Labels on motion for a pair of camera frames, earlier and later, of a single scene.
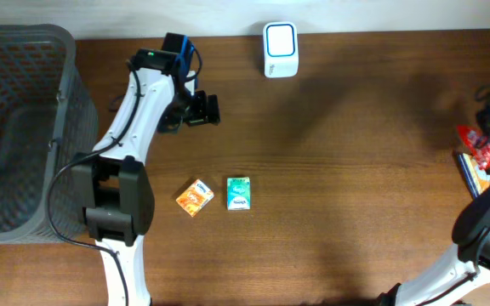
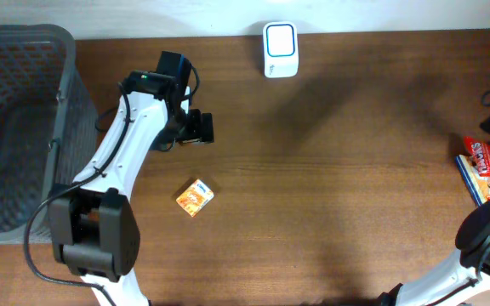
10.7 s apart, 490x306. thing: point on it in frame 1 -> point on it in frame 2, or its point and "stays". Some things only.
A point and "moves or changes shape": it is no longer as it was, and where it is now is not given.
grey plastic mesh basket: x=32 y=115 stays
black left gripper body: x=200 y=109 -> x=207 y=127
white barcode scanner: x=280 y=49 stays
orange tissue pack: x=195 y=198 stays
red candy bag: x=475 y=143 moves or changes shape
